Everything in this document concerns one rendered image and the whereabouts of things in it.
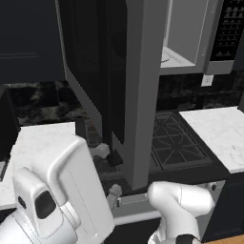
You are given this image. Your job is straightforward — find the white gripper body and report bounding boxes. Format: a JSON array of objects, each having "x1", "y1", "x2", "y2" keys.
[{"x1": 31, "y1": 133, "x2": 115, "y2": 244}]

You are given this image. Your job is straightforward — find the grey microwave door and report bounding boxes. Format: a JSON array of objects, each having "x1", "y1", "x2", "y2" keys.
[{"x1": 54, "y1": 0, "x2": 170, "y2": 192}]

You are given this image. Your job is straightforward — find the grey microwave oven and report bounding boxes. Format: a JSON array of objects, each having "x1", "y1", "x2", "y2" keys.
[{"x1": 158, "y1": 0, "x2": 244, "y2": 76}]

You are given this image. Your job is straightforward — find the silver oven front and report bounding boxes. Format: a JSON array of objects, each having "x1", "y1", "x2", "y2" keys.
[{"x1": 112, "y1": 179, "x2": 227, "y2": 227}]

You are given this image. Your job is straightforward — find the black gas hob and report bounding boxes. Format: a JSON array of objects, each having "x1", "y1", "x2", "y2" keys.
[{"x1": 74, "y1": 109, "x2": 231, "y2": 195}]

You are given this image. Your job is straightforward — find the black appliance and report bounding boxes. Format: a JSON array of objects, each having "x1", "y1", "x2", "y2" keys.
[{"x1": 0, "y1": 84, "x2": 22, "y2": 184}]

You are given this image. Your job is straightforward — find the dark oven knob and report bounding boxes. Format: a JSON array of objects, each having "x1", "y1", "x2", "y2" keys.
[{"x1": 208, "y1": 181, "x2": 219, "y2": 192}]

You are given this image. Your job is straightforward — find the dark blue base cupboard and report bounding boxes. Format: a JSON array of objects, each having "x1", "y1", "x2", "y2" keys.
[{"x1": 201, "y1": 171, "x2": 244, "y2": 243}]

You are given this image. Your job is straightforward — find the white wall outlet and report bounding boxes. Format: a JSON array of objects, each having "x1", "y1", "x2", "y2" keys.
[{"x1": 201, "y1": 74, "x2": 214, "y2": 88}]

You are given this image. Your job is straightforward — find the dark blue wall cupboards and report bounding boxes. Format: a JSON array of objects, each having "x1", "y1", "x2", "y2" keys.
[{"x1": 0, "y1": 0, "x2": 67, "y2": 85}]

